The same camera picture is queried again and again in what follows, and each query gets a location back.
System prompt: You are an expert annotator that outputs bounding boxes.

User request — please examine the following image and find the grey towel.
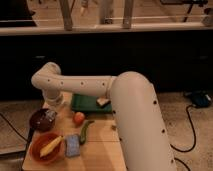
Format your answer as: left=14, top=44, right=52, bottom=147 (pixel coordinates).
left=45, top=109, right=57, bottom=121

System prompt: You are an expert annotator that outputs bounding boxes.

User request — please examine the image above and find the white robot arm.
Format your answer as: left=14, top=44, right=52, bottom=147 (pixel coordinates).
left=31, top=62, right=177, bottom=171

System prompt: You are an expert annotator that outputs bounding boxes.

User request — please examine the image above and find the dark purple bowl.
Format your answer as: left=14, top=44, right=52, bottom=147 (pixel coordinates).
left=29, top=108, right=55, bottom=132

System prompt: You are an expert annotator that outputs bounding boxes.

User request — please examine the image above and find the orange bowl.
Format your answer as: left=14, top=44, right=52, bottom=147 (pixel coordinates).
left=30, top=132, right=64, bottom=165

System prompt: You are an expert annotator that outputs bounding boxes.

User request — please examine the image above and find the brown and white block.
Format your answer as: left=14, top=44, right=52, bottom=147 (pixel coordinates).
left=96, top=98, right=110, bottom=108

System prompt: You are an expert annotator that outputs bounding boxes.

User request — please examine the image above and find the green tray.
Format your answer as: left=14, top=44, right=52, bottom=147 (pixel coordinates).
left=71, top=94, right=112, bottom=113

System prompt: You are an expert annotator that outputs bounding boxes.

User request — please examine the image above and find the orange tomato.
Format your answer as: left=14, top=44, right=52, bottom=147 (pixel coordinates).
left=73, top=112, right=85, bottom=126

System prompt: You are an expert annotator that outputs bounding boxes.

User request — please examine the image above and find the green chili pepper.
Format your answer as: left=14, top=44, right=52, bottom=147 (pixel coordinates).
left=79, top=120, right=95, bottom=145

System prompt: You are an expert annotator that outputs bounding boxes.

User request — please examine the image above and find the blue sponge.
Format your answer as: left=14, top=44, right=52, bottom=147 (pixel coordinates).
left=65, top=134, right=80, bottom=157

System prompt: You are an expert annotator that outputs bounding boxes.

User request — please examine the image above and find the yellow corn cob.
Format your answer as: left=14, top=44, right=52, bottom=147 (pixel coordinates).
left=40, top=136, right=63, bottom=157

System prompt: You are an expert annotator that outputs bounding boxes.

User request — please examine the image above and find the blue black device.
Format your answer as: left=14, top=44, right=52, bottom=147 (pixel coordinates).
left=185, top=91, right=212, bottom=108

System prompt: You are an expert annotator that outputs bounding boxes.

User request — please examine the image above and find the black cable right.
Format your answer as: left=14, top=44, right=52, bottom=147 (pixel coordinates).
left=169, top=104, right=198, bottom=171

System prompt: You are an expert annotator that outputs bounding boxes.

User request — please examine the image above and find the black cable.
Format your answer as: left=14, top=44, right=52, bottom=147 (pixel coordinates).
left=0, top=113, right=30, bottom=144
left=169, top=104, right=198, bottom=171

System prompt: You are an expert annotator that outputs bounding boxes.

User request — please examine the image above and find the black cable left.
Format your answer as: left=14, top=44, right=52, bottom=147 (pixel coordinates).
left=0, top=113, right=30, bottom=144

